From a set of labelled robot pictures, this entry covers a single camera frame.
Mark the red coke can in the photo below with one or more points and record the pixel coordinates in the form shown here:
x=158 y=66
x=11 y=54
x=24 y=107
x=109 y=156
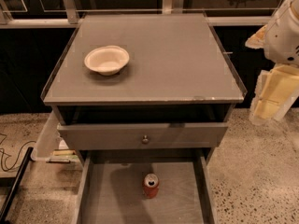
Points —
x=150 y=185

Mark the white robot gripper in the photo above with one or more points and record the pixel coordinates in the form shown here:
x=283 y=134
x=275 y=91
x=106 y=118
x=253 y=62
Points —
x=282 y=40

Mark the black bar on floor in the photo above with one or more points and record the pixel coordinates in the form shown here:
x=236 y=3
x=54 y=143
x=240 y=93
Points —
x=12 y=185

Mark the metal window rail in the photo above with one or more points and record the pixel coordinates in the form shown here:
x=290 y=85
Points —
x=69 y=13

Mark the closed top drawer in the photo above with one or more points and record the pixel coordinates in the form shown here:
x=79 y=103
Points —
x=129 y=136

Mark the grey drawer cabinet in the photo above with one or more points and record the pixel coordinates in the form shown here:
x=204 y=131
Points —
x=177 y=73

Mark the round metal drawer knob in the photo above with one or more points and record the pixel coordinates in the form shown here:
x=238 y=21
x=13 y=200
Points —
x=145 y=140

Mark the clear plastic side bin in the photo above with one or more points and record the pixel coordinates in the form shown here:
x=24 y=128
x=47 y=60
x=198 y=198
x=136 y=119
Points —
x=50 y=147

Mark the white paper bowl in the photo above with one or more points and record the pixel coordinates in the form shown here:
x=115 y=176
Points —
x=107 y=61

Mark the open middle drawer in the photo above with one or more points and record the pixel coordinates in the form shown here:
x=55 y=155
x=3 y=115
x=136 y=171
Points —
x=111 y=191

